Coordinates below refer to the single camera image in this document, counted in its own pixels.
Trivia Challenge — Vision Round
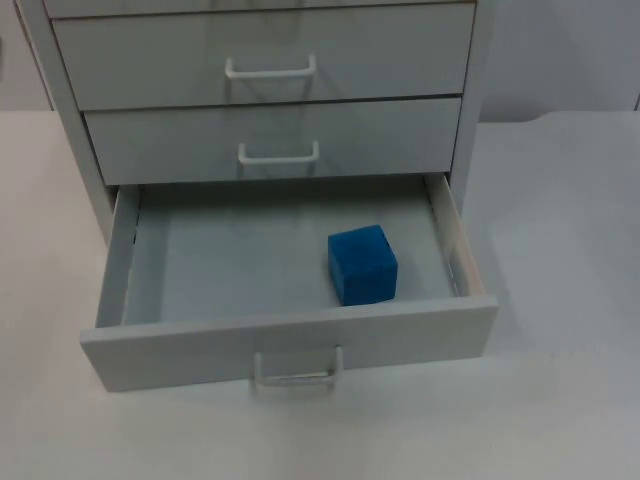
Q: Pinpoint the blue cube block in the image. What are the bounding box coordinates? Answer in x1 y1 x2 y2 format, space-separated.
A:
327 224 400 307

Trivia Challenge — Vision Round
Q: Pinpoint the grey drawer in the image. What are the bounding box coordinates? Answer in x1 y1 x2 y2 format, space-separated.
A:
79 171 500 401

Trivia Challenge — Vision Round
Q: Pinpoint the grey chest of drawers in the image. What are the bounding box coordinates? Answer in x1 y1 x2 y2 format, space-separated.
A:
13 0 495 242

